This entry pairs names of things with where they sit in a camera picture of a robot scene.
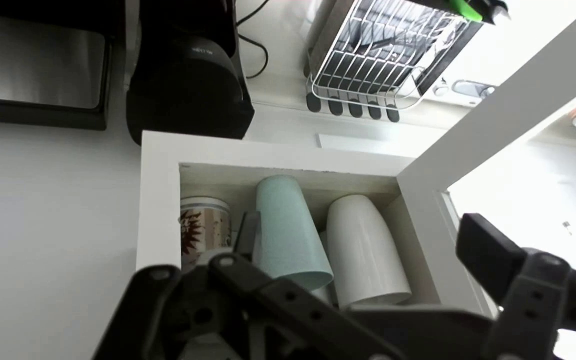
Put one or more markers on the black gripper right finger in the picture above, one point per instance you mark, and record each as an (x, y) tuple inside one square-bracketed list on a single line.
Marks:
[(520, 307)]

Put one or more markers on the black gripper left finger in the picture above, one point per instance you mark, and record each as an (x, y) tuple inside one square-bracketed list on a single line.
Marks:
[(280, 312)]

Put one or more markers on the teal plastic cup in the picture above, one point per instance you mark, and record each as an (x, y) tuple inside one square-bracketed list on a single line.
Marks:
[(290, 227)]

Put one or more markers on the white cup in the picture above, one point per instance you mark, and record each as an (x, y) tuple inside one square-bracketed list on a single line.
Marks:
[(368, 253)]

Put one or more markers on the patterned ceramic mug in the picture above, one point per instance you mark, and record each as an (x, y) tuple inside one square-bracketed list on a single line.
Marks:
[(204, 227)]

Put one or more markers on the panel with oval holes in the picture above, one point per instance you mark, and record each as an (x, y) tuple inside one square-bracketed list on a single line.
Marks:
[(355, 108)]

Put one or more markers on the black coffee maker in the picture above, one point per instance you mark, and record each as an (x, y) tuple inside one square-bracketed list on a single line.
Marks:
[(189, 73)]

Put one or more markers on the metal dish rack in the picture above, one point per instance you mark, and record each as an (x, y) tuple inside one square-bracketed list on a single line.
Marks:
[(388, 41)]

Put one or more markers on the green dish brush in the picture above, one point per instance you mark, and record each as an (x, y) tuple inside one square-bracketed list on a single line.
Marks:
[(467, 9)]

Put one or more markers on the white wall cabinet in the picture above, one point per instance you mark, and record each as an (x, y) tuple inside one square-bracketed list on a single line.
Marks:
[(159, 201)]

